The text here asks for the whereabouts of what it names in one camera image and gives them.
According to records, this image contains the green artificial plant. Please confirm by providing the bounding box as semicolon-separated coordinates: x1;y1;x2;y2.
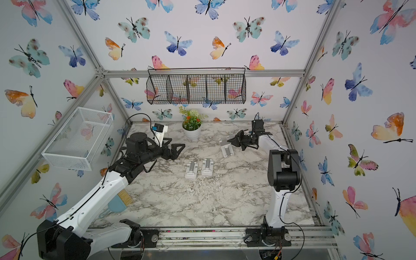
179;106;208;131

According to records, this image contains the white mesh wall basket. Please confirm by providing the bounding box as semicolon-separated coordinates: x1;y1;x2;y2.
42;107;114;171

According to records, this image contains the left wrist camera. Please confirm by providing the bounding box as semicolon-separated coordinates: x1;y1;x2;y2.
152;123;169;147

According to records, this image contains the white flower pot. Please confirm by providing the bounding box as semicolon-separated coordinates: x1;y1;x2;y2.
183;127;201;141

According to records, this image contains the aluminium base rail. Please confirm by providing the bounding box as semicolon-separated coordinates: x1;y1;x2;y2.
87;225;339;251

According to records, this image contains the grey folding phone stand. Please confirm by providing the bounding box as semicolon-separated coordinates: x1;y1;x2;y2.
219;139;235;158

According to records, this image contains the black wire wall basket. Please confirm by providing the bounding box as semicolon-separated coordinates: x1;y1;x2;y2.
145;67;247;105

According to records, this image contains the blue handled brush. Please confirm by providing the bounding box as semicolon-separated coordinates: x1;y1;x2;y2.
108;190;133;213

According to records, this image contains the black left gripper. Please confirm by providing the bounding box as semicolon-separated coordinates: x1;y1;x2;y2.
139;137;185;167

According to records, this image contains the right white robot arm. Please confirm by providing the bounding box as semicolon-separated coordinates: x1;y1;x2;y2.
227;119;302;228

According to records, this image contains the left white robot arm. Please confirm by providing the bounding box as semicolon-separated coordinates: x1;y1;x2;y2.
36;132;185;260

